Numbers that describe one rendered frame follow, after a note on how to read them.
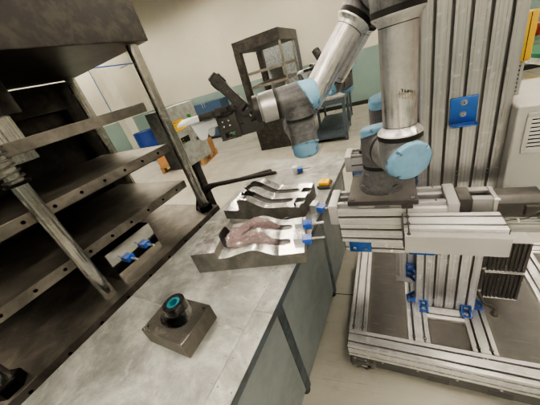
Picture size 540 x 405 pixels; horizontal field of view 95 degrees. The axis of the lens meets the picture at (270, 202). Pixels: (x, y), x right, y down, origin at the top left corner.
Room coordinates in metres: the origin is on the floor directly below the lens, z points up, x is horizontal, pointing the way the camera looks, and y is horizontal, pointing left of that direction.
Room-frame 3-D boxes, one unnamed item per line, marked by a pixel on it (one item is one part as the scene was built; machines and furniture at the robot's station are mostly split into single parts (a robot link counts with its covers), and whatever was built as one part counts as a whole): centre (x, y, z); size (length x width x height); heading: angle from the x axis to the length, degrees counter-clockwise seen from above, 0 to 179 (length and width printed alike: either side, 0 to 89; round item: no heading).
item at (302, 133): (0.70, -0.14, 1.34); 0.11 x 0.08 x 0.11; 176
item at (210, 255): (0.97, 0.13, 0.85); 0.50 x 0.26 x 0.11; 74
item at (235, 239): (0.97, 0.13, 0.90); 0.26 x 0.18 x 0.08; 74
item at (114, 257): (1.30, 0.97, 0.87); 0.50 x 0.27 x 0.17; 56
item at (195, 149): (1.88, 0.47, 0.73); 0.30 x 0.22 x 1.47; 146
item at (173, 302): (0.67, 0.43, 0.89); 0.08 x 0.08 x 0.04
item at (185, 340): (0.63, 0.43, 0.83); 0.20 x 0.15 x 0.07; 56
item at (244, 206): (1.31, 0.00, 0.87); 0.50 x 0.26 x 0.14; 56
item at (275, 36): (5.84, -0.93, 1.03); 1.54 x 0.94 x 2.06; 153
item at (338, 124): (5.36, -1.86, 0.46); 1.90 x 0.70 x 0.92; 153
